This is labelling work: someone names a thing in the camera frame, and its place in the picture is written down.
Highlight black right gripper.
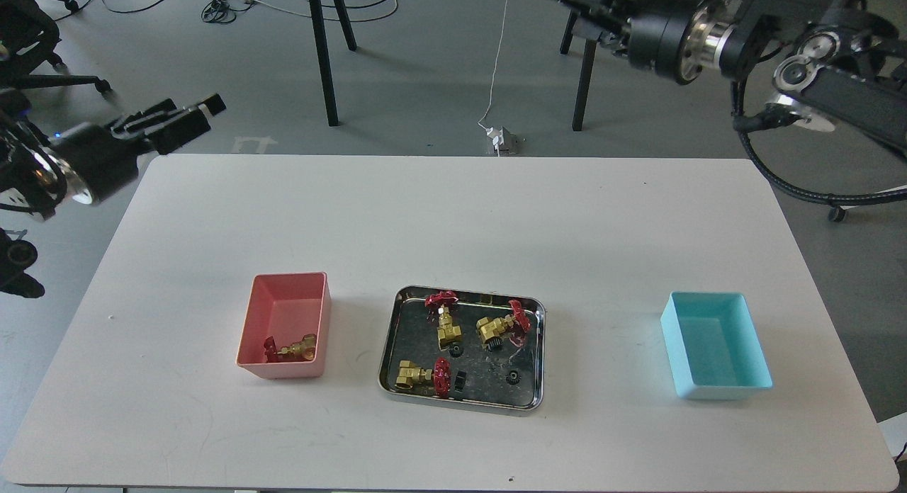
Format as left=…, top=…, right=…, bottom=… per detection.
left=556, top=0, right=635, bottom=58

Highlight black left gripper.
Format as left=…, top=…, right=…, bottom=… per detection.
left=106, top=93, right=227, bottom=155

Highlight brass valve red handwheel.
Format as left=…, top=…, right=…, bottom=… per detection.
left=263, top=334, right=317, bottom=363

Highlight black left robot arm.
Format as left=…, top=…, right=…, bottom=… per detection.
left=1, top=87, right=226, bottom=221

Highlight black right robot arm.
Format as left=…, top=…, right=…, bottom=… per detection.
left=557, top=0, right=905, bottom=152

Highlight pink plastic box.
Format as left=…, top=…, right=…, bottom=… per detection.
left=235, top=271, right=331, bottom=380

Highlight brass valve top right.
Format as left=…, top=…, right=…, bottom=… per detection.
left=475, top=299, right=531, bottom=350

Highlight brass valve bottom left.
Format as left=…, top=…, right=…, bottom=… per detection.
left=394, top=357, right=451, bottom=399

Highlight small black gear under valve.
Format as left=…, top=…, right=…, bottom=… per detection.
left=486, top=336, right=503, bottom=351

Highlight brass valve top centre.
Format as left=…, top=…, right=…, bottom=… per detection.
left=424, top=290, right=463, bottom=350

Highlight light blue plastic box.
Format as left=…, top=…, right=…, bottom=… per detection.
left=660, top=292, right=774, bottom=402

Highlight small black gear centre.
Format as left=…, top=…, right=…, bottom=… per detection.
left=448, top=341, right=466, bottom=358

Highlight small black gear right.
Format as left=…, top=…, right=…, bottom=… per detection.
left=505, top=370, right=521, bottom=385

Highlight small black gear bottom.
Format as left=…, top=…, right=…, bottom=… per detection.
left=451, top=370, right=468, bottom=393

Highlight black table leg right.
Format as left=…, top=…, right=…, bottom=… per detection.
left=558, top=11, right=598, bottom=132

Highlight black table leg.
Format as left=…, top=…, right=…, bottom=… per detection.
left=308, top=0, right=359, bottom=126
left=558, top=11, right=598, bottom=132

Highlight black office chair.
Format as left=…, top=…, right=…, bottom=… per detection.
left=1, top=0, right=111, bottom=94

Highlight white floor power socket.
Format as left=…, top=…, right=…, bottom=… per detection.
left=485, top=126, right=519, bottom=157

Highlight black table leg left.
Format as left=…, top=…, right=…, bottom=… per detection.
left=308, top=0, right=359, bottom=126

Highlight white chair base caster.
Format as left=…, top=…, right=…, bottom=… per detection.
left=827, top=206, right=848, bottom=224

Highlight stainless steel tray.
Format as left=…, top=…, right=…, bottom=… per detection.
left=378, top=285, right=546, bottom=413

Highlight white floor cable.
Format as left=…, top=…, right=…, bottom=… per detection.
left=478, top=0, right=512, bottom=134

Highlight tangled floor cables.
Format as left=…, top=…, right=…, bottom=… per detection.
left=78, top=0, right=398, bottom=25

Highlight black corrugated cable hose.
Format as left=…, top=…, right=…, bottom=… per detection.
left=732, top=82, right=907, bottom=206

